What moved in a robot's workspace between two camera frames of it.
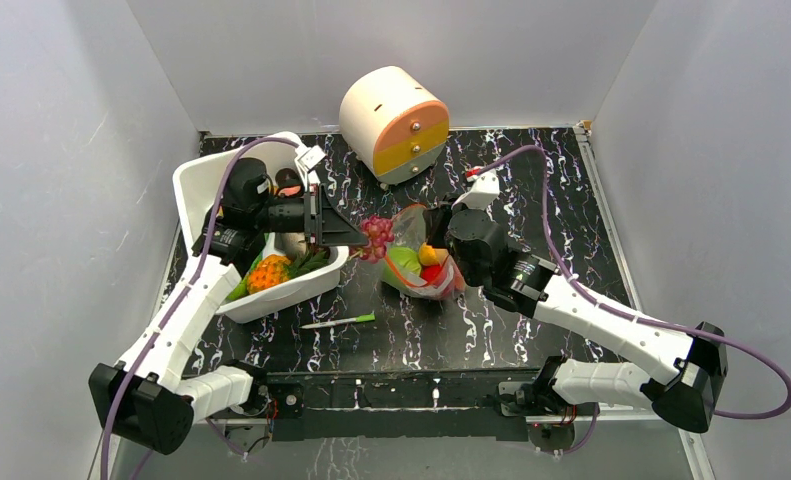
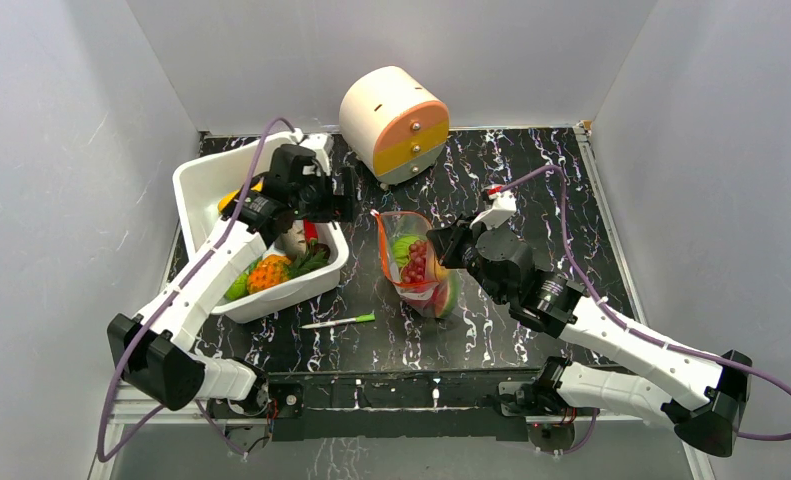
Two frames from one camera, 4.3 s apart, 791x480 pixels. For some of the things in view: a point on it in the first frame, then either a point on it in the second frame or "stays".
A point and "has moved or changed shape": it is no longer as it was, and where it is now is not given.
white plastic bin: [195, 183] stays
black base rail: [385, 404] stays
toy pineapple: [276, 269] stays
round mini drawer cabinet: [393, 124] stays
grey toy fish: [292, 244] stays
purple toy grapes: [379, 231] → [414, 269]
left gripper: [331, 229] → [337, 209]
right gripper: [440, 225] → [445, 245]
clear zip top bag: [418, 269] has moved or changed shape
